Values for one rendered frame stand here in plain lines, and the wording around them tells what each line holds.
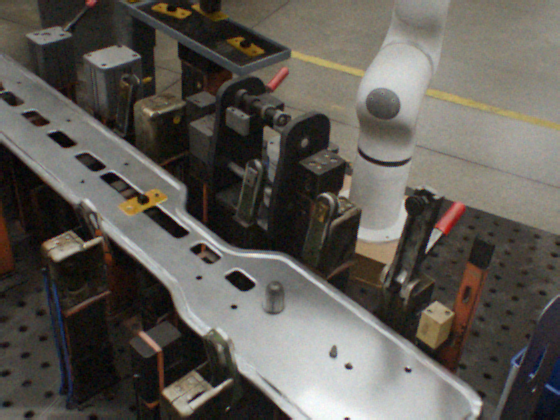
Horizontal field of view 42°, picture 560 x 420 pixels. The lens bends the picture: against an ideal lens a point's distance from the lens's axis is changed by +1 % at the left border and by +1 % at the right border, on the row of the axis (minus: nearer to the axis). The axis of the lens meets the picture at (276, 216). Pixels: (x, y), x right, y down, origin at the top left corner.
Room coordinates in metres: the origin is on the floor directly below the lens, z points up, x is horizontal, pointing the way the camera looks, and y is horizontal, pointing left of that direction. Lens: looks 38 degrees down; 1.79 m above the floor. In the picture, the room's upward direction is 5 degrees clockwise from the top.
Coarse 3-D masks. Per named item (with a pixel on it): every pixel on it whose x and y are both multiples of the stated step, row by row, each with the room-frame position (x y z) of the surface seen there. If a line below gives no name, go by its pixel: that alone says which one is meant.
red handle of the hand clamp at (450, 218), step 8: (456, 208) 0.89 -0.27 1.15; (464, 208) 0.89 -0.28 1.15; (448, 216) 0.88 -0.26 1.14; (456, 216) 0.88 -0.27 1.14; (440, 224) 0.87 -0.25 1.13; (448, 224) 0.87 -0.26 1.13; (432, 232) 0.86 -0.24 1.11; (440, 232) 0.86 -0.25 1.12; (448, 232) 0.87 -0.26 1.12; (432, 240) 0.85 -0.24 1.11; (432, 248) 0.85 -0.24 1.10; (424, 256) 0.83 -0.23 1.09; (400, 272) 0.82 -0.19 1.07; (400, 280) 0.80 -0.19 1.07
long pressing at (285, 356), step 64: (0, 64) 1.51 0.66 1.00; (0, 128) 1.24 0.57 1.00; (64, 128) 1.26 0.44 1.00; (64, 192) 1.05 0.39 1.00; (192, 256) 0.90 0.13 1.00; (256, 256) 0.91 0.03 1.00; (192, 320) 0.76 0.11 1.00; (256, 320) 0.76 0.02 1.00; (320, 320) 0.77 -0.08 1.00; (256, 384) 0.65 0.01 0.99; (320, 384) 0.65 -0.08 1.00; (384, 384) 0.66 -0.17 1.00; (448, 384) 0.67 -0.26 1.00
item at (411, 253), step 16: (416, 192) 0.83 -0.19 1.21; (432, 192) 0.83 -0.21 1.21; (416, 208) 0.79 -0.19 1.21; (432, 208) 0.81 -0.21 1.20; (416, 224) 0.82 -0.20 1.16; (432, 224) 0.81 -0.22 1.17; (400, 240) 0.82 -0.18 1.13; (416, 240) 0.82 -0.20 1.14; (400, 256) 0.82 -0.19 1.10; (416, 256) 0.80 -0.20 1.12; (416, 272) 0.80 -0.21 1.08
